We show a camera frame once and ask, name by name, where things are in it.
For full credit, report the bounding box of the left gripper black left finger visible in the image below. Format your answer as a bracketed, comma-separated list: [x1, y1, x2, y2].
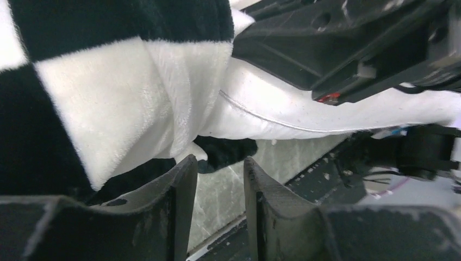
[1, 155, 197, 260]

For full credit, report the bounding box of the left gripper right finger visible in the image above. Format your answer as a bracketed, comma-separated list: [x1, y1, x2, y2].
[243, 156, 461, 261]

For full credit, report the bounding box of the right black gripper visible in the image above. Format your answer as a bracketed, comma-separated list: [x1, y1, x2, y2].
[233, 0, 460, 106]

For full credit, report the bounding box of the black white checkered pillowcase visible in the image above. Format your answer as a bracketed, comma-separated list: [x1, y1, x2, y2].
[1, 1, 254, 202]

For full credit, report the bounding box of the white pillow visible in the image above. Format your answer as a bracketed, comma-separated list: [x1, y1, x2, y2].
[201, 8, 460, 140]

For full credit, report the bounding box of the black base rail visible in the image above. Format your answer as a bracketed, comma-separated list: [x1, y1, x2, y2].
[190, 140, 365, 260]

